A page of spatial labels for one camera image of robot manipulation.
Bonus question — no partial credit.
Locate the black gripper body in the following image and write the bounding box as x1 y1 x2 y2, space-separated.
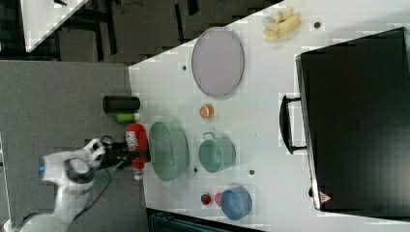
101 142 150 169

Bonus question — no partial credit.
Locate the red plush ketchup bottle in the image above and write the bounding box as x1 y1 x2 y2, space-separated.
126 123 148 180

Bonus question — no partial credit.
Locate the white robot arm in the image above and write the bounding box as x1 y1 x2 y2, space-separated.
13 139 143 232

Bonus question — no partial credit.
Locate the green colander strainer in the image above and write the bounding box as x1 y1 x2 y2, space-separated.
149 121 190 182

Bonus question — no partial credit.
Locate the green lime toy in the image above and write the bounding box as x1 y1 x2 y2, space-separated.
116 113 140 123

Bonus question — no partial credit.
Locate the dark cylindrical cup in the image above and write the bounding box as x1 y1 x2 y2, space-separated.
102 96 140 113

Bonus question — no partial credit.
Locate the dark blue crate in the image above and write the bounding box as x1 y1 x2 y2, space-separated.
148 212 261 232

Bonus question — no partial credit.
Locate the teal metal mug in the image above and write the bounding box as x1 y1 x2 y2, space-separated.
198 131 236 173

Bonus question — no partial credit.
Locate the red strawberry toy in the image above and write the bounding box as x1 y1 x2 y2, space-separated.
201 193 212 205

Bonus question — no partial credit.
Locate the orange slice toy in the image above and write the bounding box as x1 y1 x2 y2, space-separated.
199 104 215 119

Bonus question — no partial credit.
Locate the pink strawberry toy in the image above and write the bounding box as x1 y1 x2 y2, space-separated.
214 192 222 207

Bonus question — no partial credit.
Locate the blue bowl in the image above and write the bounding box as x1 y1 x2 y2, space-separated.
220 186 252 220

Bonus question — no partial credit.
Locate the round lavender plate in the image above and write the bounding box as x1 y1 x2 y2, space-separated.
191 27 245 99

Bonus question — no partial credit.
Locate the yellow banana toy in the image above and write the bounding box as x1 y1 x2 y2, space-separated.
262 8 301 42

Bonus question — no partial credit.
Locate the silver toaster oven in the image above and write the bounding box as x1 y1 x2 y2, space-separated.
295 27 410 221

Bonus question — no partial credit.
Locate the black cable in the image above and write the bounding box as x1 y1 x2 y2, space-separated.
18 160 125 232

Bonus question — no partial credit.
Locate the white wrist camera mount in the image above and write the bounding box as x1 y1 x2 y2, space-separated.
82 138 105 169

